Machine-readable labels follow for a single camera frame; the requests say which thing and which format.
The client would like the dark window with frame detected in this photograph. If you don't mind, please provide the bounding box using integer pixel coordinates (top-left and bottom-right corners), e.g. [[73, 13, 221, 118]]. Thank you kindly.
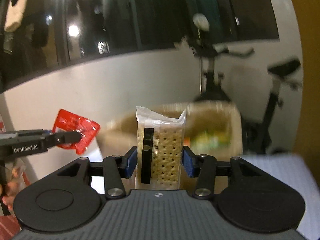
[[1, 0, 279, 91]]

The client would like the black exercise bike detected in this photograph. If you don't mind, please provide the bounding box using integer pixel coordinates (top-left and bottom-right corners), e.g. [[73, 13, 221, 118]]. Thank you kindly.
[[175, 13, 303, 156]]

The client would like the person's left hand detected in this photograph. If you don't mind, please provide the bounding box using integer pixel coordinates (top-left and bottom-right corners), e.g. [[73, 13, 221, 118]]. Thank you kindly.
[[1, 165, 30, 213]]

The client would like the checked bed sheet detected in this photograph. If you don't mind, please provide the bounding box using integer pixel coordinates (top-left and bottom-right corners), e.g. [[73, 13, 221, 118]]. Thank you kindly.
[[242, 153, 320, 239]]

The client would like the red snack packet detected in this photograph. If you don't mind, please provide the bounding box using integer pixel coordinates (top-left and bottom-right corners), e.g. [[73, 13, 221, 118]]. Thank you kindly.
[[52, 109, 100, 155]]

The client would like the wooden wardrobe panel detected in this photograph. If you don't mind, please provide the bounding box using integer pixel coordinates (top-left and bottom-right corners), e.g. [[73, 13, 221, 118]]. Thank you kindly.
[[285, 0, 320, 165]]

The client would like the cardboard box with plastic liner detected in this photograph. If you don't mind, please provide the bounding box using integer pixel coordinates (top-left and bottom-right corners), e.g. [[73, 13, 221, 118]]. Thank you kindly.
[[97, 101, 244, 196]]

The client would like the cracker packet clear wrapper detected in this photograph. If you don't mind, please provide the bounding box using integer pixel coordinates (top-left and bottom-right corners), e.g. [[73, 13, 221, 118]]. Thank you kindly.
[[135, 106, 187, 190]]

